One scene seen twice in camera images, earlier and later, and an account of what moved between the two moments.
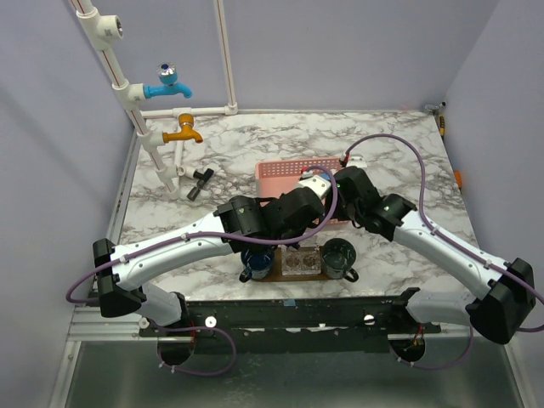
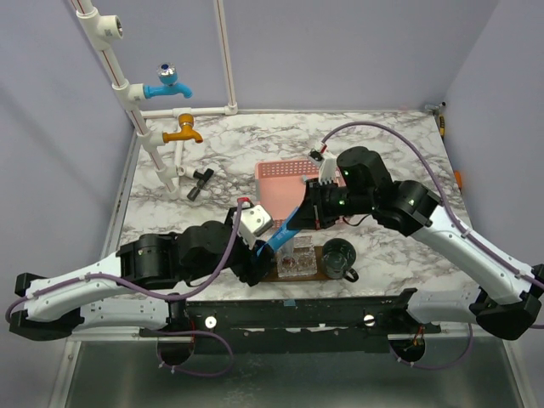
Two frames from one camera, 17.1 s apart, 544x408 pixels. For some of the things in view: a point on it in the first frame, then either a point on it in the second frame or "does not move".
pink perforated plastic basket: (274, 178) does not move
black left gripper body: (291, 234) → (240, 262)
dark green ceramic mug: (337, 258) does not move
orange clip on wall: (459, 178) does not move
